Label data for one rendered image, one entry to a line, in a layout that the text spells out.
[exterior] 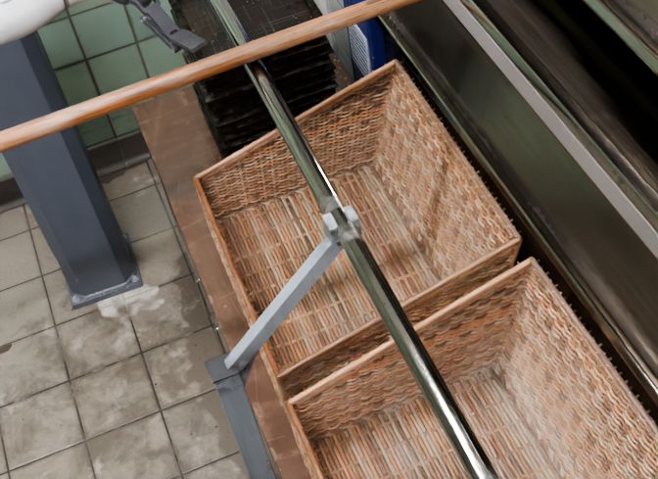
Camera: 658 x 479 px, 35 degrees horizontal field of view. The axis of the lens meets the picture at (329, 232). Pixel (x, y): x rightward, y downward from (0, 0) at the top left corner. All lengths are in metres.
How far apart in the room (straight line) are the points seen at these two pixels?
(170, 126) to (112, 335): 0.67
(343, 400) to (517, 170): 0.50
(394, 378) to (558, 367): 0.29
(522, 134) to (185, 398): 1.33
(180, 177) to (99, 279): 0.64
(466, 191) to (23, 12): 0.84
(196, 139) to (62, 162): 0.36
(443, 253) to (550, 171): 0.47
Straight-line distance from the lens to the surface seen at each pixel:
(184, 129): 2.53
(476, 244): 1.95
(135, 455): 2.69
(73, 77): 3.15
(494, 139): 1.81
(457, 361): 1.90
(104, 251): 2.89
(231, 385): 1.59
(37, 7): 1.87
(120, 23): 3.08
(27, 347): 2.99
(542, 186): 1.70
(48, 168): 2.67
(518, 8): 1.36
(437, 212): 2.07
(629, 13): 1.25
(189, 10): 2.34
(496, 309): 1.83
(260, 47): 1.68
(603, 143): 1.14
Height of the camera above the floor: 2.22
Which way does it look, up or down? 48 degrees down
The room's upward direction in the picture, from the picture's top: 11 degrees counter-clockwise
